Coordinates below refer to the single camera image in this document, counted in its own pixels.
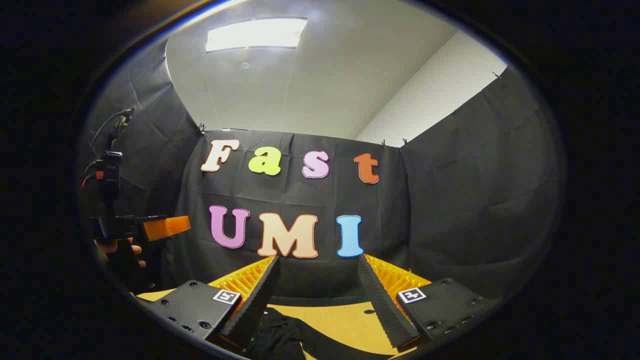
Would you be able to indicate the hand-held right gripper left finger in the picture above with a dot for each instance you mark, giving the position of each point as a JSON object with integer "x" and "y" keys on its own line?
{"x": 255, "y": 305}

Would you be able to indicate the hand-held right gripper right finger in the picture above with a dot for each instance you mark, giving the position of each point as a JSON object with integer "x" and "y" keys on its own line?
{"x": 385, "y": 310}

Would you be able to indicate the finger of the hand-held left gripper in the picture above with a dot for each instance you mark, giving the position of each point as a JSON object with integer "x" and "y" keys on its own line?
{"x": 167, "y": 227}

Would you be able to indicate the black shirt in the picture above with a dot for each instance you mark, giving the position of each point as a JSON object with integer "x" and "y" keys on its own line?
{"x": 280, "y": 335}

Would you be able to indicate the black backdrop cloth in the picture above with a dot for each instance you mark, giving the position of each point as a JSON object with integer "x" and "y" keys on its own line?
{"x": 450, "y": 200}

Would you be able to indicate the ceiling light panel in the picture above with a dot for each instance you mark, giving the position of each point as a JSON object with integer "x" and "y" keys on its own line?
{"x": 255, "y": 34}

